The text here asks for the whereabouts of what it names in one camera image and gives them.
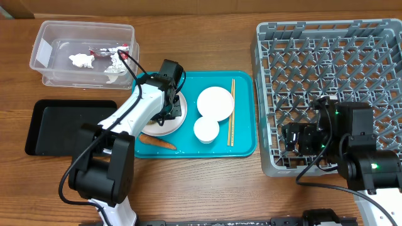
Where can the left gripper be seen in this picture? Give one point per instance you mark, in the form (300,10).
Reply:
(176,111)

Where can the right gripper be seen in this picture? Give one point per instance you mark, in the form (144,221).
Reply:
(306,134)

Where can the white cup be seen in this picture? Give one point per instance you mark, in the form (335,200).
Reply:
(206,129)

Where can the small pink bowl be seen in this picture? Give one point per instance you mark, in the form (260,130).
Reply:
(216,103)

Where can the red foil wrapper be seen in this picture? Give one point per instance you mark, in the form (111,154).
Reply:
(117,65)

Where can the white napkin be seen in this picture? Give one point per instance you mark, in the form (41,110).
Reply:
(82,60)

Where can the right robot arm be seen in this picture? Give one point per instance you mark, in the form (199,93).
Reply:
(344,138)

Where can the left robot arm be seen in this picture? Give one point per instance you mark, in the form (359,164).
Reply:
(102,166)

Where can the grey dishwasher rack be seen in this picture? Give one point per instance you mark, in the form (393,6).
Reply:
(299,61)

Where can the large pink plate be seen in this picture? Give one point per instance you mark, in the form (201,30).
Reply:
(170,126)

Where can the orange carrot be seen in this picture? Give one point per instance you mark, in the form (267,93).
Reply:
(154,141)

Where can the teal serving tray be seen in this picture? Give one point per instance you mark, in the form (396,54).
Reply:
(184,139)

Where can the left wooden chopstick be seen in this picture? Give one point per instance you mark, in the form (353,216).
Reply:
(230,117)

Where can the wooden chopstick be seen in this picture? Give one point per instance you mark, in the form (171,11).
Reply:
(230,117)
(233,112)

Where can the right wooden chopstick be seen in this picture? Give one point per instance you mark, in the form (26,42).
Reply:
(233,112)

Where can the clear plastic bin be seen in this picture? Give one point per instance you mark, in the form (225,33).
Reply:
(57,40)

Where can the black tray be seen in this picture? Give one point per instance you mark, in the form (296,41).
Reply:
(55,123)

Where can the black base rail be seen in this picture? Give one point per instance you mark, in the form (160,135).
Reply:
(281,221)

